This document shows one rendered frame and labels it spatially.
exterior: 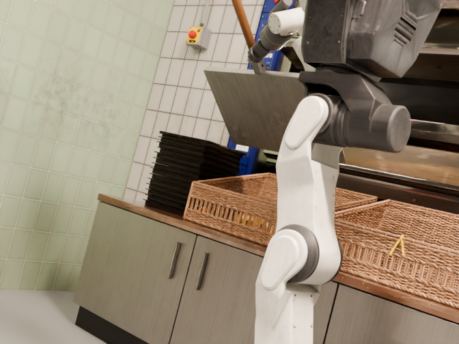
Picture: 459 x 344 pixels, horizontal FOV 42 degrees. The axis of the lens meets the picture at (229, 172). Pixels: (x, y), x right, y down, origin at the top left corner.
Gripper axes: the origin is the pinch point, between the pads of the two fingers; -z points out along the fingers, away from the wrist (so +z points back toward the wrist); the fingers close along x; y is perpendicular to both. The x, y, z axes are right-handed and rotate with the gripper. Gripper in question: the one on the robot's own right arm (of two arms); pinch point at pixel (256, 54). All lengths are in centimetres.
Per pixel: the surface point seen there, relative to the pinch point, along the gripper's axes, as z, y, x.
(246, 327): -21, 63, 65
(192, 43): -89, -30, -49
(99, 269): -86, 18, 68
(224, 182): -51, 28, 16
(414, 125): -1, 61, -35
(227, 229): -31, 38, 40
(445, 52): 24, 46, -44
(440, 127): 8, 67, -35
